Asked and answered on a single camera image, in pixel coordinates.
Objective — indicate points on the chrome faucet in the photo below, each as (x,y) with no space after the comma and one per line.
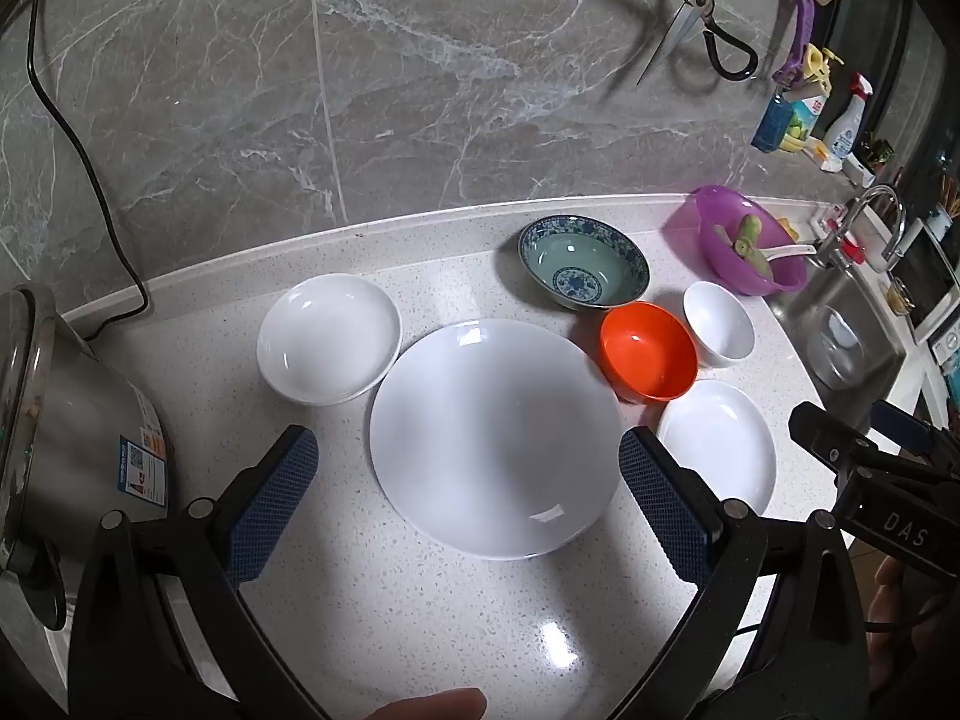
(874,199)

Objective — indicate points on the purple plastic basin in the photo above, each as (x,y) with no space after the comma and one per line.
(701,229)

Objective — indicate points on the blue bottle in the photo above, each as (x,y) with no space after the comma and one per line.
(772,121)

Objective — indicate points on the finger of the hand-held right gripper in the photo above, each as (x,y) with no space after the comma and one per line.
(825,431)
(904,421)

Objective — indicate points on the small white plate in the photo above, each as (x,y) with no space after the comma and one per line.
(716,450)

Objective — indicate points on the deep white plate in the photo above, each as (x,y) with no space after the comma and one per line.
(328,337)

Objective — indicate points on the person's right hand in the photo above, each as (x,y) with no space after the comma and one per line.
(896,592)

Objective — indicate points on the small white bowl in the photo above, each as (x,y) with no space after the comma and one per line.
(718,322)

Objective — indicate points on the kitchen scissors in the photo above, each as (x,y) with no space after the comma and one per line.
(686,11)

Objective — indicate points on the white spray bottle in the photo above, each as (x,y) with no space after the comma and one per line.
(846,127)

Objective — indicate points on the orange bowl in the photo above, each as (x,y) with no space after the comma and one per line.
(649,351)

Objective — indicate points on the person's left hand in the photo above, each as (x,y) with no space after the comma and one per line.
(431,706)

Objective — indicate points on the large white plate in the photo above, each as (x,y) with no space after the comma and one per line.
(495,435)

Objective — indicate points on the white spoon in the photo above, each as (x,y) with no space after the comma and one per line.
(787,250)

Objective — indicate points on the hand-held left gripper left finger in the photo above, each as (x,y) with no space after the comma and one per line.
(274,502)

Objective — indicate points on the green radish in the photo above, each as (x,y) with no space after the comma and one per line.
(749,229)
(756,261)
(724,236)

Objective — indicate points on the stainless steel sink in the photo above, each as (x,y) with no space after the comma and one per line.
(810,300)

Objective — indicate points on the clear glass bowl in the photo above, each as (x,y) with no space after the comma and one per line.
(840,349)

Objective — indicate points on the stainless steel rice cooker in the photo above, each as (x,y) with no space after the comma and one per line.
(67,420)

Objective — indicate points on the purple hanging kitchen tool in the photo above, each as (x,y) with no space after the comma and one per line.
(801,30)

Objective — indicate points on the blue patterned bowl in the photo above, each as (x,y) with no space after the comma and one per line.
(583,261)

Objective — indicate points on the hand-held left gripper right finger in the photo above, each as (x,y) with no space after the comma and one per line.
(664,510)

